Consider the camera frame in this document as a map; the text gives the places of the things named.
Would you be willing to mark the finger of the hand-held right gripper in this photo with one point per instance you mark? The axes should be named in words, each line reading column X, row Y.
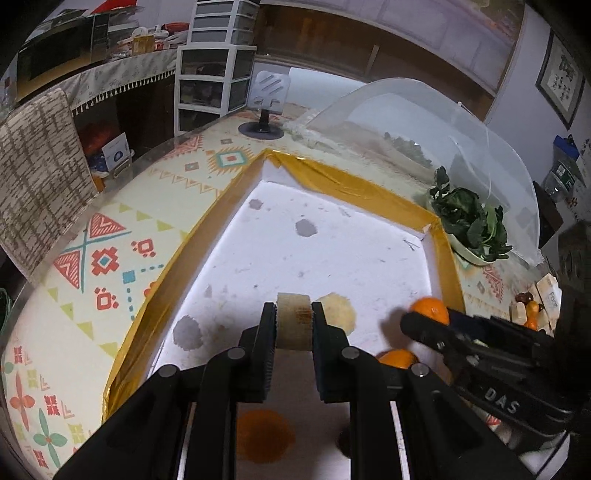
column 471, row 319
column 427, row 330

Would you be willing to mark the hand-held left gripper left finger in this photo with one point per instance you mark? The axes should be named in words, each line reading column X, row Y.
column 267, row 350

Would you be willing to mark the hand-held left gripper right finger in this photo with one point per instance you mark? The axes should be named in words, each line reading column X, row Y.
column 319, row 355

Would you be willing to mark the orange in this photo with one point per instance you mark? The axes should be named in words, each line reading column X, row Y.
column 398, row 358
column 431, row 309

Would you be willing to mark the beige cylindrical toy piece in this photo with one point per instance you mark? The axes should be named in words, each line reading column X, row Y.
column 294, row 323

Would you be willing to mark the small dark toy fruit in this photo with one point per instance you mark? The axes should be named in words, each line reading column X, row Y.
column 521, row 297

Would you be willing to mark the small orange toy fruit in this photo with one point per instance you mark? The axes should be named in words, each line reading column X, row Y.
column 533, row 314

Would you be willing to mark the pale green plate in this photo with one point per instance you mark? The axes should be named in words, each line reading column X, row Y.
column 467, row 256

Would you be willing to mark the small beige box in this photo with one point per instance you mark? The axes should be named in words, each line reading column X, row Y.
column 549, row 295

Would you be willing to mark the bowl of green leaves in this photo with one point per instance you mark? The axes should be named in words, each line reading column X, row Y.
column 466, row 212

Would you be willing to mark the blue lid container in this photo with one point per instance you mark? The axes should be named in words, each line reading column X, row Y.
column 565, row 159

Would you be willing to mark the white mesh food cover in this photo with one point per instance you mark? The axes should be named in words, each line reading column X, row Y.
column 392, row 120

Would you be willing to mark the blue and white box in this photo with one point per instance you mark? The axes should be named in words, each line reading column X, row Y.
column 115, row 151

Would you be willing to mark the white stand on black base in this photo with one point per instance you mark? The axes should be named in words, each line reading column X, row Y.
column 268, row 87

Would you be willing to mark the white plastic drawer unit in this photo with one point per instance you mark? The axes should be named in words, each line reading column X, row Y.
column 207, row 78

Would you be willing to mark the patterned chair cushion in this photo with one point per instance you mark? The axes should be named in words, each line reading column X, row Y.
column 41, row 175

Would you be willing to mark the tasselled shelf cloth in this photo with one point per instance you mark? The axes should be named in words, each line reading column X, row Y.
column 106, row 76

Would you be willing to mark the grey plastic drawer unit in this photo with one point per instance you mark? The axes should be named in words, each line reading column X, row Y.
column 221, row 23

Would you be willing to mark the black microwave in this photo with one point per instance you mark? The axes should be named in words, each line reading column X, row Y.
column 51, row 53

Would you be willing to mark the framed wall picture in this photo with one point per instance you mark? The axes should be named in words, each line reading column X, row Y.
column 561, row 78

